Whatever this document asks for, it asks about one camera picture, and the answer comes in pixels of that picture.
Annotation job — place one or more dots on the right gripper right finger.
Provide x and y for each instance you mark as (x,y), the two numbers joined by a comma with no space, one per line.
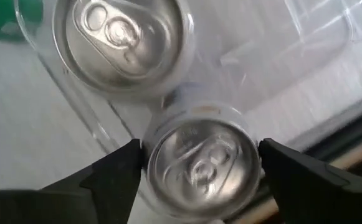
(308,196)

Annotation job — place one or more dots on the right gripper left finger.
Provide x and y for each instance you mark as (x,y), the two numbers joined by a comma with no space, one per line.
(106,193)

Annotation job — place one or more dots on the white blue Spindrift can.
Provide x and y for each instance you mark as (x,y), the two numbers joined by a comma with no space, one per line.
(121,40)
(199,168)

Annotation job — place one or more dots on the green Sprite can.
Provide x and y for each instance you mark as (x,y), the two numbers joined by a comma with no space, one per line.
(0,18)

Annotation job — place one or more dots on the white glossy table sheet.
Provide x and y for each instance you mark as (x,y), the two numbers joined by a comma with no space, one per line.
(18,124)

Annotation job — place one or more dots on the clear plastic bin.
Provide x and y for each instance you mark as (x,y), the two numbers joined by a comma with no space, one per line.
(293,46)

